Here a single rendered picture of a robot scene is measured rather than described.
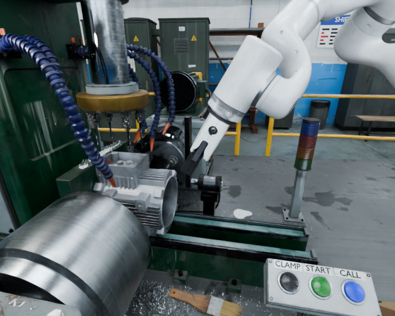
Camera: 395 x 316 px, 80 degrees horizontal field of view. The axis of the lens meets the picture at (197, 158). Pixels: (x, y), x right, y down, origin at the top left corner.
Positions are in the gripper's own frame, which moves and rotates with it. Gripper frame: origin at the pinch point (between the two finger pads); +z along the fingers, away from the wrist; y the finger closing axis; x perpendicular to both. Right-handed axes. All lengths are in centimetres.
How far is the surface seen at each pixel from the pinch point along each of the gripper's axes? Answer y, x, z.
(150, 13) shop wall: 492, 229, -3
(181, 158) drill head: 26.5, 3.3, 12.9
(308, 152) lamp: 33.1, -34.8, -13.0
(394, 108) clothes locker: 495, -305, -100
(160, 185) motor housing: 1.9, 3.8, 10.9
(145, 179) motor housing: 2.1, 8.3, 12.0
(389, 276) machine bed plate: 10, -70, 2
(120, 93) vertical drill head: 1.1, 23.4, -6.5
